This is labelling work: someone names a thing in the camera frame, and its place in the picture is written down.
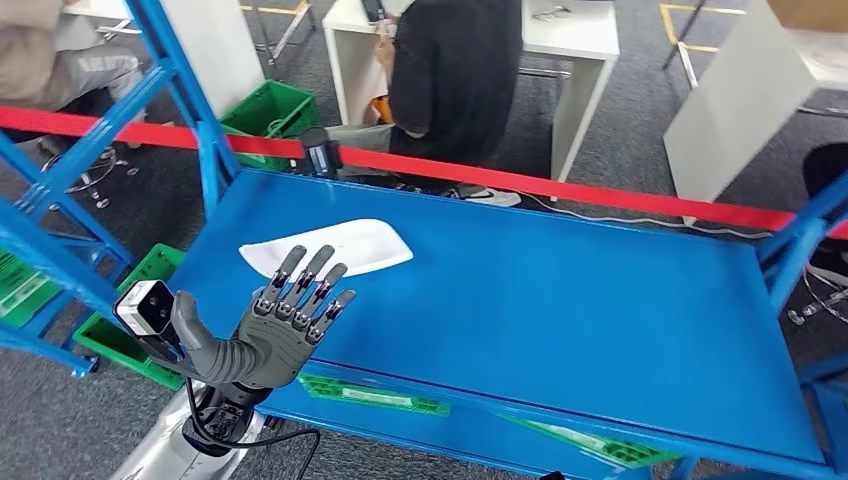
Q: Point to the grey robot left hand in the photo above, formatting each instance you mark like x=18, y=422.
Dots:
x=272, y=344

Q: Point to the white curved plastic part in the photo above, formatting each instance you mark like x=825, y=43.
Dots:
x=371, y=242

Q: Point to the blue metal shelf rack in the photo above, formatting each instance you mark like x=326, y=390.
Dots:
x=46, y=351
x=530, y=298

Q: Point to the green plastic crate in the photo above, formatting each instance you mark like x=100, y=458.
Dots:
x=265, y=112
x=20, y=291
x=112, y=348
x=596, y=444
x=371, y=396

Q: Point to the chrome chair base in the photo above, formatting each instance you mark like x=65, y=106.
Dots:
x=93, y=175
x=821, y=301

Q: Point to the red barrier belt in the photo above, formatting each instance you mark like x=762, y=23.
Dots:
x=530, y=185

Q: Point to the white panel desk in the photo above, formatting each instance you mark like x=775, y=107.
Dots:
x=742, y=112
x=212, y=46

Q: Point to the metal table legs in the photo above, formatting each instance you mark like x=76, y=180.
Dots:
x=288, y=33

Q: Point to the person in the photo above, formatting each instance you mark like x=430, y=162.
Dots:
x=825, y=172
x=457, y=79
x=40, y=60

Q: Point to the phone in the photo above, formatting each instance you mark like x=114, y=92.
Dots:
x=372, y=10

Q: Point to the eyeglasses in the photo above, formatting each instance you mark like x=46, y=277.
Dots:
x=550, y=12

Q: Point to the brown cardboard box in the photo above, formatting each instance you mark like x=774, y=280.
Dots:
x=808, y=12

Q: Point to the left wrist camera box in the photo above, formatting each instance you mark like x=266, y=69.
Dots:
x=142, y=308

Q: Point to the black barrier post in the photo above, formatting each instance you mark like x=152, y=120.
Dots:
x=319, y=156

